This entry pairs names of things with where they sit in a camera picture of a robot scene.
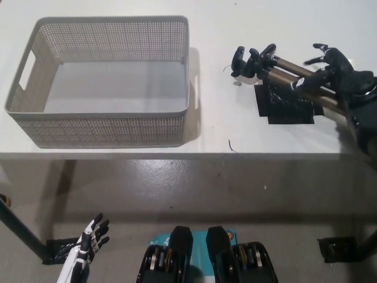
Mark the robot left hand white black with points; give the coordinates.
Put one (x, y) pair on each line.
(84, 247)

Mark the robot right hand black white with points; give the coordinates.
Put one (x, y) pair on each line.
(341, 70)

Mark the bronze tripod with black head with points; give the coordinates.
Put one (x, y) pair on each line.
(282, 75)

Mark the black tape patch on desk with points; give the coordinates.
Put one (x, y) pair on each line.
(282, 113)

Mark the robot body black teal blocks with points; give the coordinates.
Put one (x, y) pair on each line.
(182, 256)

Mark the grey perforated rectangular basket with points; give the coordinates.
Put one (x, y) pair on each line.
(112, 129)

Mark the black metal table leg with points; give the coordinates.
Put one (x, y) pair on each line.
(23, 228)

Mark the orange and black object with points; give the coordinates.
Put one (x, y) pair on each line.
(5, 200)

